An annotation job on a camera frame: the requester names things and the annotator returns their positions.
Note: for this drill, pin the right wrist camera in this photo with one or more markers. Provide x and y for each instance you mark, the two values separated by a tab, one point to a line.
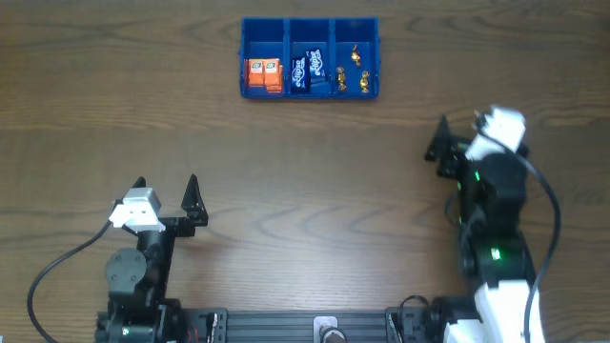
500	126

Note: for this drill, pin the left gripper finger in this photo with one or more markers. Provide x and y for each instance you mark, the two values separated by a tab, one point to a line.
139	183
195	205

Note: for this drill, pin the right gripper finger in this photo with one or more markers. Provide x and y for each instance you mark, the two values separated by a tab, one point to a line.
441	143

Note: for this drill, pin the gold candy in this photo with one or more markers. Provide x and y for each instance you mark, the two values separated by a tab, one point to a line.
356	54
341	78
364	82

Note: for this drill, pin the mounting rail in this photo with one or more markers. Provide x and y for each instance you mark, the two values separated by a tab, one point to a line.
276	326

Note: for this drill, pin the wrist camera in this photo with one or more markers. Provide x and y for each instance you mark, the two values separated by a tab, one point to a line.
500	126
138	209

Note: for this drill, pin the blue candy pack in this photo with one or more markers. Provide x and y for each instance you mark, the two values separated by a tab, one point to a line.
316	66
299	74

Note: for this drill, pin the orange candy box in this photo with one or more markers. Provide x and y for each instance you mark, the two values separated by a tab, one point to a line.
272	75
256	72

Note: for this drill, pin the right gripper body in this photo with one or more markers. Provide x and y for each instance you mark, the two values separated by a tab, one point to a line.
455	159

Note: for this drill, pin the blue tray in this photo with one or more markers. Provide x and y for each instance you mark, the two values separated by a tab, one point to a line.
267	43

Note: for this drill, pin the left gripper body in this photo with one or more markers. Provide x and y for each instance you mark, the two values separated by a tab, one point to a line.
178	226

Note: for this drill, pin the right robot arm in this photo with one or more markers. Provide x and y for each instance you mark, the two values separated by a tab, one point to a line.
500	181

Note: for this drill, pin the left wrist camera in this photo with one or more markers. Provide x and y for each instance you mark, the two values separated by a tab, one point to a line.
138	209

